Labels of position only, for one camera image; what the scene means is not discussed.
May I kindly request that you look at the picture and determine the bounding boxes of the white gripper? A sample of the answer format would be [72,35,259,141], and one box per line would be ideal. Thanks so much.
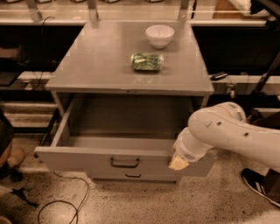
[169,128,212,171]

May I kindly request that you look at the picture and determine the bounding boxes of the grey top drawer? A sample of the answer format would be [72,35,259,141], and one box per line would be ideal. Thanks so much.
[35,94,214,177]

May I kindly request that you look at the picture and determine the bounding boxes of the grey drawer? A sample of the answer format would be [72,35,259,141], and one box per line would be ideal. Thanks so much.
[86,172,182,183]
[35,94,214,177]

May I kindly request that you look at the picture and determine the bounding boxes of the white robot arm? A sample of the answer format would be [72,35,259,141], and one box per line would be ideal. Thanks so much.
[169,101,280,172]

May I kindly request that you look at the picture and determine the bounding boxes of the grey drawer cabinet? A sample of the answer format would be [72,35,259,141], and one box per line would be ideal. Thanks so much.
[45,20,214,185]

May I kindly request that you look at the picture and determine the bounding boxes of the grey bottom drawer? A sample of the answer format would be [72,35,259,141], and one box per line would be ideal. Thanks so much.
[86,172,182,183]

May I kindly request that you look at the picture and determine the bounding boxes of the black white sneaker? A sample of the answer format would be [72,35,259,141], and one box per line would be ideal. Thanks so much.
[241,168,280,207]

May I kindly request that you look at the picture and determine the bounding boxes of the black power adapter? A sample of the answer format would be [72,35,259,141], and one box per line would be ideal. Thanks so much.
[210,72,228,81]

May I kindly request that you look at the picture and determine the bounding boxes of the green drink can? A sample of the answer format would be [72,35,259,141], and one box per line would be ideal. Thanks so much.
[130,52,164,71]

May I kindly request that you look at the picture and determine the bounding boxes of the white ceramic bowl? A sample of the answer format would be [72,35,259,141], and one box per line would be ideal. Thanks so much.
[145,24,175,49]

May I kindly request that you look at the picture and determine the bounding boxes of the tan shoe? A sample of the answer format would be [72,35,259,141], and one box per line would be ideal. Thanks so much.
[7,149,25,168]

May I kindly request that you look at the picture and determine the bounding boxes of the black chair base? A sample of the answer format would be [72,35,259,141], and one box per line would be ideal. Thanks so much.
[0,170,39,207]

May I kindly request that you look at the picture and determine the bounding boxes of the black floor cable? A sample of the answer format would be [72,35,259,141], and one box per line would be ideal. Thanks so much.
[37,170,90,224]

